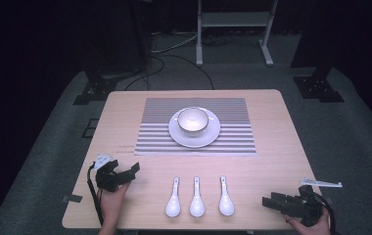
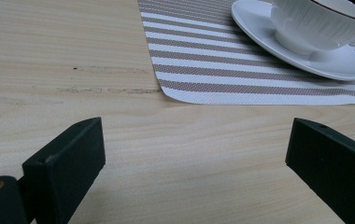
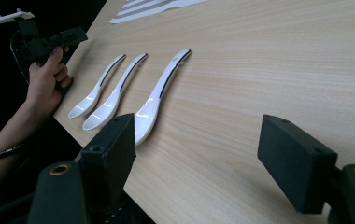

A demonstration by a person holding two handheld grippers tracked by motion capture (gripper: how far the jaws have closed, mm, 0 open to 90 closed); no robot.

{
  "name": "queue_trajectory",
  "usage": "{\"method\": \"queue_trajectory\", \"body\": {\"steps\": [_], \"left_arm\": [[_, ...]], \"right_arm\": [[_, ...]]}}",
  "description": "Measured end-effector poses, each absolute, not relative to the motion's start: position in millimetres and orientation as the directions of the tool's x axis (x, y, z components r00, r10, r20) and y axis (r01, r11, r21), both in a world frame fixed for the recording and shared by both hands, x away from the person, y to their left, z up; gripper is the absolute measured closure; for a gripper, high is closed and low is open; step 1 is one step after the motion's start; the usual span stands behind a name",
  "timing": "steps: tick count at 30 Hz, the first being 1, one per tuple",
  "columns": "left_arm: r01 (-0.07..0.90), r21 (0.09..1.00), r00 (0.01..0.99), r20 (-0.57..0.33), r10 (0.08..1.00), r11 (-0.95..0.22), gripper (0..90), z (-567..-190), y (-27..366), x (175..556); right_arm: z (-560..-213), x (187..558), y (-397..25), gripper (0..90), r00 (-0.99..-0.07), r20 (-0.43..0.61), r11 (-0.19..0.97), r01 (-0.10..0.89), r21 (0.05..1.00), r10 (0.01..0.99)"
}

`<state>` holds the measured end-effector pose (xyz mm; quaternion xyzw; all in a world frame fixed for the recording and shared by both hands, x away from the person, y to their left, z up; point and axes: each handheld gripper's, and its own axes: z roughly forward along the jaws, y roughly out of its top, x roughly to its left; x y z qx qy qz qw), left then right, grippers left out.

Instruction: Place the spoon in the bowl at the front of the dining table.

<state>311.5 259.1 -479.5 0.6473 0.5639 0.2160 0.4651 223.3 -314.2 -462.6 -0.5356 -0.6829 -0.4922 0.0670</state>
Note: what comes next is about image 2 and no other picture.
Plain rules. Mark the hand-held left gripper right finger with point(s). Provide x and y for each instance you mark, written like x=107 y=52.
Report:
x=331 y=165

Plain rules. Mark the white saucer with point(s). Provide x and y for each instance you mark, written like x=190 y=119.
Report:
x=322 y=62

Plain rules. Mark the white ribbed cup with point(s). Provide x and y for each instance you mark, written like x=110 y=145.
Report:
x=315 y=23

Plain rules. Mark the striped woven placemat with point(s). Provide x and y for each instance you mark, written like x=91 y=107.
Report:
x=216 y=62

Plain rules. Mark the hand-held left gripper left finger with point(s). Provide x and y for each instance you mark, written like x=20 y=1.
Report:
x=63 y=168

